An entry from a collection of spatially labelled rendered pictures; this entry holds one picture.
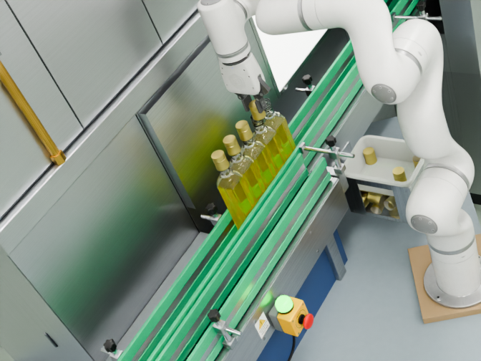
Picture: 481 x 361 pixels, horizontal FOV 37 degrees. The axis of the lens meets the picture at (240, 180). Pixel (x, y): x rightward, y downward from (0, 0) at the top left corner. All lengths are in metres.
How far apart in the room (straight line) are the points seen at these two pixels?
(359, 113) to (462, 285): 0.64
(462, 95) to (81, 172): 1.65
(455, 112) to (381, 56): 1.49
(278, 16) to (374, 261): 0.91
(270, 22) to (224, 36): 0.16
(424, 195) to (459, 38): 1.08
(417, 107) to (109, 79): 0.70
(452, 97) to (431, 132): 1.26
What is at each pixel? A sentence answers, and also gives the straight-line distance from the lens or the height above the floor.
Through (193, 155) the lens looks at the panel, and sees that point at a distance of 1.94.
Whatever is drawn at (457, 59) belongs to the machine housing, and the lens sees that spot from 2.78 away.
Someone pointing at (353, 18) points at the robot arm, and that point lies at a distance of 1.51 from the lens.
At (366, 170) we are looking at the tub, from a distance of 2.21.
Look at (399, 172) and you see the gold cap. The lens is 2.11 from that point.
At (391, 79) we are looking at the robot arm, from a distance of 1.48.
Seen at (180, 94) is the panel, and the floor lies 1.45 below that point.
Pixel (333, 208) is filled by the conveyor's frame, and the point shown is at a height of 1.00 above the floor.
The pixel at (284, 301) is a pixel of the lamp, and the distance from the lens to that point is 1.85.
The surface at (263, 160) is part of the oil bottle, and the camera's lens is 1.94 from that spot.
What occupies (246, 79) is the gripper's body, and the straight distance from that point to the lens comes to 1.80.
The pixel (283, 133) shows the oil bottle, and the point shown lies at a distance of 2.01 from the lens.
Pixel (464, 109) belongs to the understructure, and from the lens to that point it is 2.93.
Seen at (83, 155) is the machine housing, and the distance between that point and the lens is 1.68.
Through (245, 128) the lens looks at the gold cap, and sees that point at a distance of 1.88.
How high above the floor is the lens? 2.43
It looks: 40 degrees down
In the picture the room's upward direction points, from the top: 24 degrees counter-clockwise
